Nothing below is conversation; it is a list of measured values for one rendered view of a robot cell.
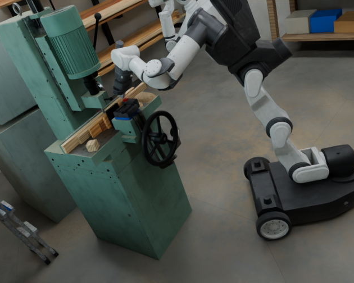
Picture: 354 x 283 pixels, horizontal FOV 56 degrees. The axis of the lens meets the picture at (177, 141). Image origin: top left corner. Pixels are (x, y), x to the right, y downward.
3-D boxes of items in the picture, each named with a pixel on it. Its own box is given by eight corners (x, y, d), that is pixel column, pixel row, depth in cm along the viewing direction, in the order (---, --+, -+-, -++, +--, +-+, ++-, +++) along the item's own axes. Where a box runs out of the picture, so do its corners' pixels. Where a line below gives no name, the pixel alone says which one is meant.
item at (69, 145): (67, 154, 169) (63, 145, 166) (64, 153, 170) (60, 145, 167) (136, 94, 207) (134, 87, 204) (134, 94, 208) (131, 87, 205)
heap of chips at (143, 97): (149, 103, 191) (146, 97, 189) (130, 102, 199) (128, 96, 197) (157, 95, 197) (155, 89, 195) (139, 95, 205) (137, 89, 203)
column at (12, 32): (80, 144, 196) (14, 21, 158) (57, 140, 208) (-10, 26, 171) (104, 122, 210) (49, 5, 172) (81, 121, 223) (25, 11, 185)
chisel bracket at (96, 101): (104, 110, 178) (97, 97, 174) (86, 110, 186) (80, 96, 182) (112, 104, 183) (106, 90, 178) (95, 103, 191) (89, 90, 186)
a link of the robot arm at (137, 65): (137, 77, 153) (160, 98, 141) (124, 64, 145) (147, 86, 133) (153, 60, 152) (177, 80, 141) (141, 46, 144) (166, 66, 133)
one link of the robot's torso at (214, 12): (263, 21, 174) (220, -37, 160) (277, 40, 146) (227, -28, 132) (217, 57, 186) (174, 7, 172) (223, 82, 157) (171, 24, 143)
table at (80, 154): (109, 170, 156) (104, 160, 153) (68, 162, 174) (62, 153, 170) (175, 103, 195) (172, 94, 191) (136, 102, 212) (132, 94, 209)
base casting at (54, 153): (116, 176, 174) (109, 163, 169) (49, 163, 207) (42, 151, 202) (162, 127, 202) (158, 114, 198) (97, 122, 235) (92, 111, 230)
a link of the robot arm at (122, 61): (127, 56, 160) (142, 69, 152) (110, 60, 155) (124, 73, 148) (127, 44, 155) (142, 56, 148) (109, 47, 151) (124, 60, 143)
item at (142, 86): (82, 144, 173) (78, 137, 171) (79, 143, 174) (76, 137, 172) (146, 87, 211) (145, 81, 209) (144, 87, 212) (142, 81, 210)
